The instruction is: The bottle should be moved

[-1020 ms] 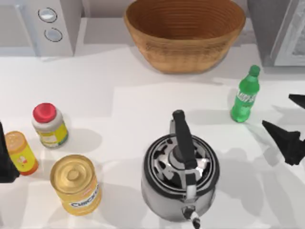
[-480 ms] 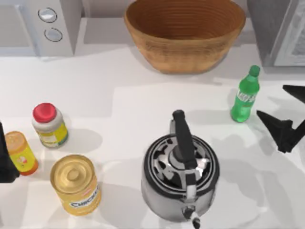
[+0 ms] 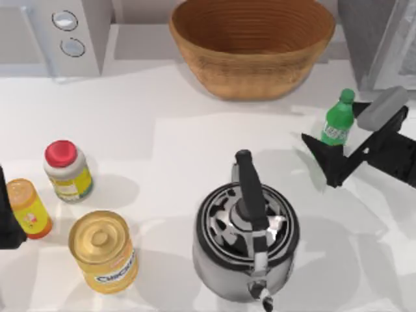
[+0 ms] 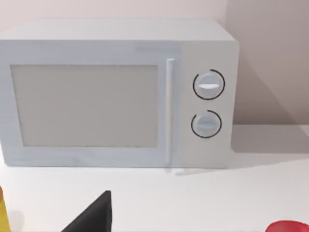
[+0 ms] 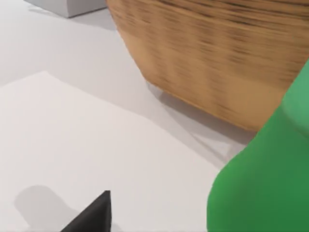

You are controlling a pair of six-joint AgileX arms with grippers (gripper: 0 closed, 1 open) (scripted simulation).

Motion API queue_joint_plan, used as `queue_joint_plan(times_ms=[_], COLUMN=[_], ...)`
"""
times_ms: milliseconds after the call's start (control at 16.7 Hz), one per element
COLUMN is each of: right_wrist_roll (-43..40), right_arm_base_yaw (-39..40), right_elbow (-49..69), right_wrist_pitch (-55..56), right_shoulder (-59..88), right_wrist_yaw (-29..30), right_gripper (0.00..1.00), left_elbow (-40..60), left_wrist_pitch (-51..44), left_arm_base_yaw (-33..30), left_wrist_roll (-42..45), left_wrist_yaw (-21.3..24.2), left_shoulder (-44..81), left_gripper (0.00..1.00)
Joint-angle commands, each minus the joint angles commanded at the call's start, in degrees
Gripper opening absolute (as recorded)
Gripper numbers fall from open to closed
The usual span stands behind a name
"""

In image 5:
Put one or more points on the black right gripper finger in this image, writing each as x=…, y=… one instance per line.
x=97, y=214

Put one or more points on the green bottle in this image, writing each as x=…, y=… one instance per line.
x=263, y=178

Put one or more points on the woven wicker basket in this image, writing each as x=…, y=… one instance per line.
x=212, y=58

